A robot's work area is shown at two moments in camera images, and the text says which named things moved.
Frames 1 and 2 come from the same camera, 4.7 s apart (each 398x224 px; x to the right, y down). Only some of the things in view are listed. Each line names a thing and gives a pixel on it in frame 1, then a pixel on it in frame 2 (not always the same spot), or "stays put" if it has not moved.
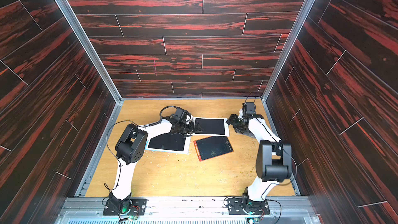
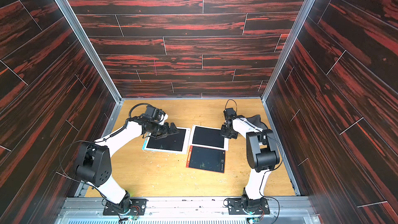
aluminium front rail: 188,210 stays put
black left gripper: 192,130 → 167,131
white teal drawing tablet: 167,142 stays put
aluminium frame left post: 70,16 stays put
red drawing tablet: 212,147 → 206,159
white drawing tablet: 212,126 → 208,137
